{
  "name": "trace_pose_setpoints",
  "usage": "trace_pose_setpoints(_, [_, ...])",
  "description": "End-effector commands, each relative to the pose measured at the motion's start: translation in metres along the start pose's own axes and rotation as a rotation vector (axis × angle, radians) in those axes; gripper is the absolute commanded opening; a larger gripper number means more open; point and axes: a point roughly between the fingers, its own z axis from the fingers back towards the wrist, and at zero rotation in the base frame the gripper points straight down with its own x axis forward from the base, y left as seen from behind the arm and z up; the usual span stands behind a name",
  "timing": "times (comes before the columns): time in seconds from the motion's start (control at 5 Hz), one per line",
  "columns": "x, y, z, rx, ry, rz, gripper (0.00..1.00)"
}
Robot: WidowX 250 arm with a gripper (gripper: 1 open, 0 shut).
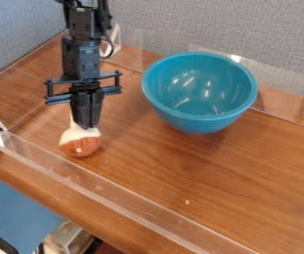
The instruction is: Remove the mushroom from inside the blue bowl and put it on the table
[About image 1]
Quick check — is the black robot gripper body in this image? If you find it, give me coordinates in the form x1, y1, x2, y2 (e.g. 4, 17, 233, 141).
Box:
46, 36, 122, 105

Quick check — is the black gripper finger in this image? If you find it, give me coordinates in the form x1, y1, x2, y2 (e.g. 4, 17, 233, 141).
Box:
90, 90, 105, 128
71, 92, 90, 129

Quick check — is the white brown toy mushroom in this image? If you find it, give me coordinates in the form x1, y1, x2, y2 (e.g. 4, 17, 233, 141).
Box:
60, 119, 101, 158

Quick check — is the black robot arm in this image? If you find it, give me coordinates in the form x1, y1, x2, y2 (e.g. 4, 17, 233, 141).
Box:
46, 0, 122, 129

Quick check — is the blue bowl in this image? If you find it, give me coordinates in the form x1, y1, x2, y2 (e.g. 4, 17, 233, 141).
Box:
142, 52, 259, 134

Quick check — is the clear acrylic front barrier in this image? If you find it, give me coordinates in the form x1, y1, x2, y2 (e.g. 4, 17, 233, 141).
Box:
0, 132, 257, 254

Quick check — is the clear acrylic barrier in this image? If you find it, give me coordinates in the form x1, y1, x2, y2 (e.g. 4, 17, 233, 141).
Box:
110, 23, 304, 126
0, 132, 257, 254

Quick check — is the clear acrylic back barrier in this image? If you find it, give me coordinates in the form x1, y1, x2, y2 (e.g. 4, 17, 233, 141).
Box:
110, 23, 304, 126

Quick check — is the black cable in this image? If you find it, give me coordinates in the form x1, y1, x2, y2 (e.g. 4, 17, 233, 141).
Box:
97, 0, 117, 61

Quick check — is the clear acrylic corner bracket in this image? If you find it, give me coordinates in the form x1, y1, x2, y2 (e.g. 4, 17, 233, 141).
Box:
99, 24, 122, 60

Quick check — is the metal frame below table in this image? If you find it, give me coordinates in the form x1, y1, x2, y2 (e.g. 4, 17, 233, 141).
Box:
35, 221, 94, 254

